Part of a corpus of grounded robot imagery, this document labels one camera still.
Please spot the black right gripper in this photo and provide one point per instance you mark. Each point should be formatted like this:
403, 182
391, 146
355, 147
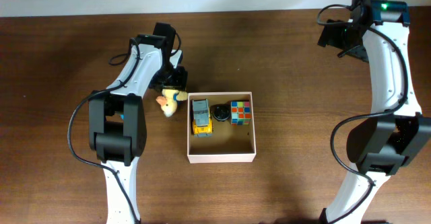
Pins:
330, 34

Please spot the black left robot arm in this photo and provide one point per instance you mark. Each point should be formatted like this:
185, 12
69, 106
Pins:
117, 126

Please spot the yellow grey toy truck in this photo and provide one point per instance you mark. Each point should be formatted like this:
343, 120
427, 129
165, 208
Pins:
202, 122

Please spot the multicoloured puzzle cube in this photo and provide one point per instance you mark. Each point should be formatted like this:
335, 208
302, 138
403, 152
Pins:
240, 113

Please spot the yellow plush duck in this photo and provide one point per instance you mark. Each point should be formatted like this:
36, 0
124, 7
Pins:
169, 99

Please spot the black round ridged disc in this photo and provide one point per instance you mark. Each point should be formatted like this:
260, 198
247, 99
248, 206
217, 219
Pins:
220, 112

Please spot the pink box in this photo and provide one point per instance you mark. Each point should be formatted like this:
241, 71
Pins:
228, 142

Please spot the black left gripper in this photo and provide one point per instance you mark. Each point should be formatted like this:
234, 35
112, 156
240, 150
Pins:
182, 85

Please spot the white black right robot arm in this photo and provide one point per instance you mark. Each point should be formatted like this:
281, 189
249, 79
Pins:
395, 130

